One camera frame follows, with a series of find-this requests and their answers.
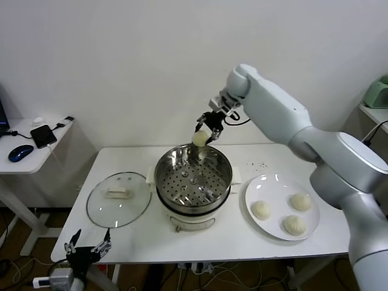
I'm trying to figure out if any white phone cable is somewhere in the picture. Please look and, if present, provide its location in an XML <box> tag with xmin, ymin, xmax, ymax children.
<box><xmin>47</xmin><ymin>144</ymin><xmax>66</xmax><ymax>170</ymax></box>

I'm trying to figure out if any white side desk with mouse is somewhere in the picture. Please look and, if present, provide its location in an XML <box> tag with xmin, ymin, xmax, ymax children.
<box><xmin>0</xmin><ymin>118</ymin><xmax>75</xmax><ymax>258</ymax></box>

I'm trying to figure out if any black usb adapter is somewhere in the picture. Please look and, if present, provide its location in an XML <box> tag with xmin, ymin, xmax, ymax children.
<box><xmin>56</xmin><ymin>116</ymin><xmax>75</xmax><ymax>130</ymax></box>

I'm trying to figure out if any cream electric cooker pot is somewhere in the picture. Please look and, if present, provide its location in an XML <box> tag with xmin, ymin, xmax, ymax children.
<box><xmin>145</xmin><ymin>166</ymin><xmax>243</xmax><ymax>233</ymax></box>

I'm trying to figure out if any blue computer mouse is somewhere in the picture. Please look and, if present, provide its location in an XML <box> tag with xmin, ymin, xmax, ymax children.
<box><xmin>8</xmin><ymin>145</ymin><xmax>35</xmax><ymax>163</ymax></box>

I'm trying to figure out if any black smartphone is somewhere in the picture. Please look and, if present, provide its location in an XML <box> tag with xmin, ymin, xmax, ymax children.
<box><xmin>30</xmin><ymin>124</ymin><xmax>58</xmax><ymax>150</ymax></box>

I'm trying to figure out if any stainless steel steamer basket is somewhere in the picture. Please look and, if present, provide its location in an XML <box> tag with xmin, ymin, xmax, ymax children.
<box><xmin>154</xmin><ymin>140</ymin><xmax>233</xmax><ymax>213</ymax></box>

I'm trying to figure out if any white power strip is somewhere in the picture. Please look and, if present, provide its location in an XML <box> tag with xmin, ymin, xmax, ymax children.
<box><xmin>177</xmin><ymin>262</ymin><xmax>215</xmax><ymax>275</ymax></box>

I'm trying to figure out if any round glass pot lid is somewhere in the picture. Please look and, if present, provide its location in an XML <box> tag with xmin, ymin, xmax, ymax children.
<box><xmin>86</xmin><ymin>172</ymin><xmax>152</xmax><ymax>229</ymax></box>

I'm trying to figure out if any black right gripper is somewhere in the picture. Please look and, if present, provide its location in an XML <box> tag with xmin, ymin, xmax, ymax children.
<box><xmin>193</xmin><ymin>110</ymin><xmax>227</xmax><ymax>146</ymax></box>

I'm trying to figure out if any black power adapter with cable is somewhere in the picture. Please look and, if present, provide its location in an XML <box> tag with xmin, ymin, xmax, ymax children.
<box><xmin>360</xmin><ymin>120</ymin><xmax>388</xmax><ymax>145</ymax></box>

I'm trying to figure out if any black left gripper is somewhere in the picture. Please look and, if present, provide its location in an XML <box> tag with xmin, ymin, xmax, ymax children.
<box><xmin>64</xmin><ymin>229</ymin><xmax>112</xmax><ymax>274</ymax></box>

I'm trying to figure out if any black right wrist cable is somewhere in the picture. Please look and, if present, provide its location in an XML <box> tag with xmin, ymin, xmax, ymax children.
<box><xmin>224</xmin><ymin>110</ymin><xmax>252</xmax><ymax>125</ymax></box>

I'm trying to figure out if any black desk cable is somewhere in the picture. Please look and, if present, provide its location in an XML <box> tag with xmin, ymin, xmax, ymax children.
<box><xmin>0</xmin><ymin>129</ymin><xmax>34</xmax><ymax>141</ymax></box>

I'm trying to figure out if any white steamed baozi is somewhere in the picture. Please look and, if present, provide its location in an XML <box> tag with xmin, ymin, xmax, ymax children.
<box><xmin>251</xmin><ymin>199</ymin><xmax>272</xmax><ymax>220</ymax></box>
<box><xmin>289</xmin><ymin>193</ymin><xmax>313</xmax><ymax>212</ymax></box>
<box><xmin>283</xmin><ymin>215</ymin><xmax>307</xmax><ymax>236</ymax></box>
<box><xmin>193</xmin><ymin>130</ymin><xmax>210</xmax><ymax>148</ymax></box>

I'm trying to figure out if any dark laptop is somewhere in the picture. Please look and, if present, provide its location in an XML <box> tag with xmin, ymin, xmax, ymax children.
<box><xmin>0</xmin><ymin>84</ymin><xmax>12</xmax><ymax>139</ymax></box>

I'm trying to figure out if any round white plate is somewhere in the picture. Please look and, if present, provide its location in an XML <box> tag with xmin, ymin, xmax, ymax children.
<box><xmin>244</xmin><ymin>173</ymin><xmax>321</xmax><ymax>242</ymax></box>

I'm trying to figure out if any pale green appliance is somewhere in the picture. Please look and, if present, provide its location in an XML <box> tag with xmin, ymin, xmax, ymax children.
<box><xmin>363</xmin><ymin>75</ymin><xmax>388</xmax><ymax>110</ymax></box>

